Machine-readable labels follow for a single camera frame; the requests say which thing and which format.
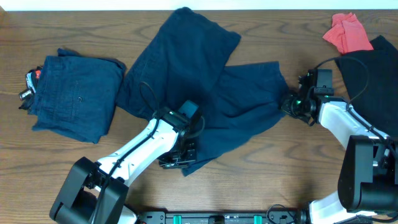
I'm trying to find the navy blue shorts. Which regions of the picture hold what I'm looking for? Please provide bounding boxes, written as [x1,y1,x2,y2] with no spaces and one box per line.
[116,7,288,176]
[29,49,126,144]

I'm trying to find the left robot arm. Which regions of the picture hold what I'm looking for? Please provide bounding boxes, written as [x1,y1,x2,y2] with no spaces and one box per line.
[49,101,201,223]

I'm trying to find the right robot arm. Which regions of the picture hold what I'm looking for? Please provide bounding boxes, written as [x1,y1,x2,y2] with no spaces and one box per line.
[279,91,397,223]

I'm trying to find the black polo shirt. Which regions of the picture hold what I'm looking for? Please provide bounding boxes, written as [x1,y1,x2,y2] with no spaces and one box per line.
[335,35,397,139]

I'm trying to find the red cloth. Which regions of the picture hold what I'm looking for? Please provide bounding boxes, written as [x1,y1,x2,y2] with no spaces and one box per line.
[323,12,373,54]

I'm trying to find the folded navy blue shorts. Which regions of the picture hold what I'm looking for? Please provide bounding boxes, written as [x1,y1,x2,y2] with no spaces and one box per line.
[29,49,126,144]

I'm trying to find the black garment with printed label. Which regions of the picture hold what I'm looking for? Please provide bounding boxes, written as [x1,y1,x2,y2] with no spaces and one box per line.
[19,66,43,110]

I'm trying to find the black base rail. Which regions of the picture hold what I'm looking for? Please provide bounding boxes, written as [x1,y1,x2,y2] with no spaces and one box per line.
[137,208,310,224]

